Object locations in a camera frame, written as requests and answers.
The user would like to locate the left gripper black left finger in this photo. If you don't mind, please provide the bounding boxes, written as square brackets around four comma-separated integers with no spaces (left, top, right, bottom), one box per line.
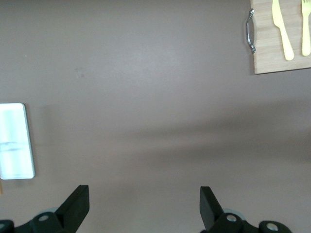
[0,185,90,233]

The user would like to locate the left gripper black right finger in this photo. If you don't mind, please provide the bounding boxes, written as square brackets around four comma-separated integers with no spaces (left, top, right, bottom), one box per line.
[199,186,292,233]

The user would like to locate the white rack base tray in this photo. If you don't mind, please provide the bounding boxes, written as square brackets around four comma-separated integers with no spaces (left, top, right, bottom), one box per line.
[0,102,36,180]

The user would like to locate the wooden cutting board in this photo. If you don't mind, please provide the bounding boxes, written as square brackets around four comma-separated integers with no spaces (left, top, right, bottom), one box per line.
[250,0,311,75]

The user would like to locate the yellow knife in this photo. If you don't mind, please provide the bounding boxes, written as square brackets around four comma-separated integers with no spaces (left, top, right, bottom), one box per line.
[271,0,295,61]

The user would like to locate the yellow fork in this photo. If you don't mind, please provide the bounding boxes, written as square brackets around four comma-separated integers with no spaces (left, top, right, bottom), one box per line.
[300,0,311,57]

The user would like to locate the metal cutting board handle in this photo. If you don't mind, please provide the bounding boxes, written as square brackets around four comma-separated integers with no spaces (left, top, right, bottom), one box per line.
[244,8,257,54]

